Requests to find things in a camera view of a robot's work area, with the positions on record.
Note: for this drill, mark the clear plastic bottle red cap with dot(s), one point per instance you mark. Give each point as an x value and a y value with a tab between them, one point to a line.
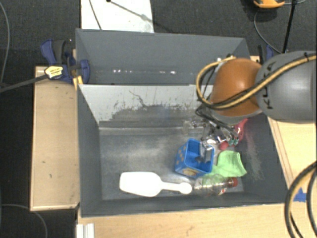
213	185

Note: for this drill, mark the pale wood flat board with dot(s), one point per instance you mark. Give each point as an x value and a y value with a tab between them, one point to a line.
55	142

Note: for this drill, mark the small red ball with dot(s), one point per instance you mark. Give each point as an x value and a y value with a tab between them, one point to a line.
224	146

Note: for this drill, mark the grey metal bin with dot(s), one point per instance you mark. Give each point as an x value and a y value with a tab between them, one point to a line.
138	155

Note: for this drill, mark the blue dotted cube box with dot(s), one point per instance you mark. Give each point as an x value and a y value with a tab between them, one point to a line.
187	161

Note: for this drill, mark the green cloth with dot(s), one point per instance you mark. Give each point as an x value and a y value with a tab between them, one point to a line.
230	163

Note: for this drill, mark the pink-red plastic thing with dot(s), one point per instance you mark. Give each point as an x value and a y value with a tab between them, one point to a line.
241	129

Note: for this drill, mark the white plastic scoop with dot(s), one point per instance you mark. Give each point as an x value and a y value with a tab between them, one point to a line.
141	184

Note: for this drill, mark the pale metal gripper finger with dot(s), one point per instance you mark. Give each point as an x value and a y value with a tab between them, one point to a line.
210	154
203	153

